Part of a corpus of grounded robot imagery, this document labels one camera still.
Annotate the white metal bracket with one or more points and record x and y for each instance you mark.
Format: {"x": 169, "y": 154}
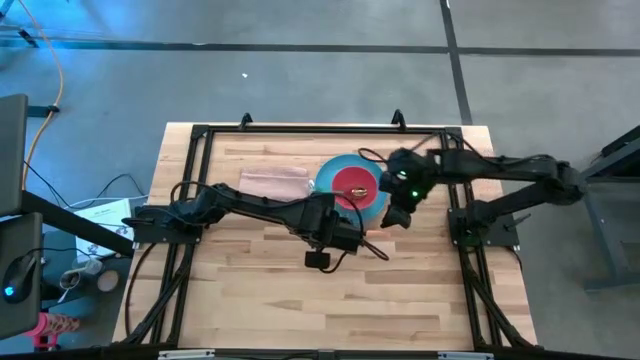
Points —
{"x": 186, "y": 354}
{"x": 466, "y": 355}

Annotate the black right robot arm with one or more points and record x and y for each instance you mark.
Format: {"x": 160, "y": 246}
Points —
{"x": 500, "y": 167}

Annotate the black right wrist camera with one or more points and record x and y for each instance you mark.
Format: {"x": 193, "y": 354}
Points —
{"x": 407, "y": 185}

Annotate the orange plastic bowl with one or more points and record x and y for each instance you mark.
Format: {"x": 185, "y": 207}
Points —
{"x": 350, "y": 177}

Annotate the metal spoon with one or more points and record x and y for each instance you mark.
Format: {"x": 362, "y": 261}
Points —
{"x": 359, "y": 191}

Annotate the orange plastic utensil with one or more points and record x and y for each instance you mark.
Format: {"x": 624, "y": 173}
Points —
{"x": 378, "y": 234}

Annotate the black table frame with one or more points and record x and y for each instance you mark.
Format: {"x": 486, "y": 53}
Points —
{"x": 325, "y": 129}

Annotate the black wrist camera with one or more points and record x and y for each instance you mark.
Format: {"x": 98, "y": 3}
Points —
{"x": 317, "y": 259}
{"x": 407, "y": 185}

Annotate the pink patterned object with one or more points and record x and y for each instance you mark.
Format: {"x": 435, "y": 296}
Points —
{"x": 52, "y": 327}

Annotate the black diagonal strut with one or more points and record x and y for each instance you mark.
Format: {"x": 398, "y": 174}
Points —
{"x": 75, "y": 222}

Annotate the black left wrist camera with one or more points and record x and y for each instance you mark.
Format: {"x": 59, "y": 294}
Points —
{"x": 317, "y": 259}

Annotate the pink folded cloth napkin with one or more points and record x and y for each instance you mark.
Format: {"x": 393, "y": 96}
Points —
{"x": 272, "y": 182}

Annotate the clear plastic cup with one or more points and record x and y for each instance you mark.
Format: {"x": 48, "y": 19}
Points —
{"x": 80, "y": 274}

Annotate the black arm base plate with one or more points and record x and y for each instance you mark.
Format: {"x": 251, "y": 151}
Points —
{"x": 165, "y": 232}
{"x": 492, "y": 235}

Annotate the white paper booklet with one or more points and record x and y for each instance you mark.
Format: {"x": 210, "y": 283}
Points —
{"x": 102, "y": 220}

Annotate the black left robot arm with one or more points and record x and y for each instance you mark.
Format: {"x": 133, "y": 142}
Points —
{"x": 260, "y": 206}

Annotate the blue round plate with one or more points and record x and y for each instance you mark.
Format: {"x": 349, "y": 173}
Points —
{"x": 327, "y": 172}

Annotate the black computer mouse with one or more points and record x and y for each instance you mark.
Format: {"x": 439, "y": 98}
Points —
{"x": 20, "y": 277}

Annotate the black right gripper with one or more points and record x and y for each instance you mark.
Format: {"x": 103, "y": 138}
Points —
{"x": 390, "y": 186}

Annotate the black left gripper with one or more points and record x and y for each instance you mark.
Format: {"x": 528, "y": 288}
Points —
{"x": 330, "y": 227}

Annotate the black desk top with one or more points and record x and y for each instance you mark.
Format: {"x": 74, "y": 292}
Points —
{"x": 12, "y": 150}
{"x": 20, "y": 310}

